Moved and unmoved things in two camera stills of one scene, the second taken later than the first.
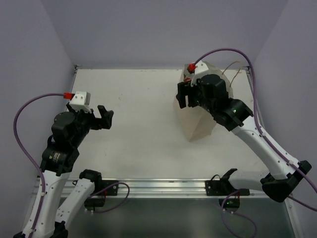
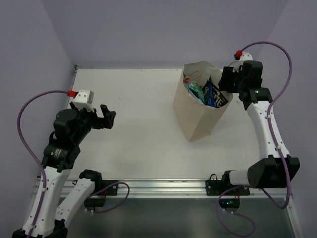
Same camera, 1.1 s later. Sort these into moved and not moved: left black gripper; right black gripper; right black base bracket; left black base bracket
Moved: right black gripper
Not moved: left black base bracket; left black gripper; right black base bracket
